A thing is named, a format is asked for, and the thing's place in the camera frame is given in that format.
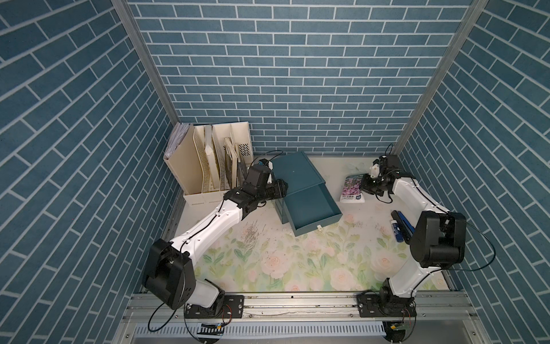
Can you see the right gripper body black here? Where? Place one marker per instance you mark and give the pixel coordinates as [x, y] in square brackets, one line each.
[371, 185]

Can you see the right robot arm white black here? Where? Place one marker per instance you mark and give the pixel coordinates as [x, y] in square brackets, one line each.
[436, 242]

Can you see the aluminium mounting rail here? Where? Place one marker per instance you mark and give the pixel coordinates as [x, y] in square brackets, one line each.
[340, 306]

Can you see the white file organizer rack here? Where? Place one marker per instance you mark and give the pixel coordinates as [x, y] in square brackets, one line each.
[225, 153]

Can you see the beige folder with papers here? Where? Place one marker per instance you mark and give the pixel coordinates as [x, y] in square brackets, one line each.
[182, 158]

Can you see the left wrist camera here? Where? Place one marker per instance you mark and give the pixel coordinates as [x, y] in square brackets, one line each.
[258, 177]

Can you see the purple flower seed bag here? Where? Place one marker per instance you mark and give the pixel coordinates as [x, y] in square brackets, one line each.
[351, 191]

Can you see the teal drawer cabinet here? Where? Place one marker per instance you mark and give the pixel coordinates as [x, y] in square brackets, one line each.
[299, 172]

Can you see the blue black tool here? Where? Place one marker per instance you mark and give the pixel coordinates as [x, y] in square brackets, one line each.
[402, 225]

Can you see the teal top drawer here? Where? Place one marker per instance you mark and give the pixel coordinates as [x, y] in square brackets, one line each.
[311, 209]

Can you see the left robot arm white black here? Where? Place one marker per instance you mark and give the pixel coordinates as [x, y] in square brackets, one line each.
[169, 269]

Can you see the white book in rack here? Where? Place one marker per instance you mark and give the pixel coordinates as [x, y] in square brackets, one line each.
[211, 157]

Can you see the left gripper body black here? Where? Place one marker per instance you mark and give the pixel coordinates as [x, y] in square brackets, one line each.
[272, 191]

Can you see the floral table mat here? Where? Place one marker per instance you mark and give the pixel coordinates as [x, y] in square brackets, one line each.
[261, 254]

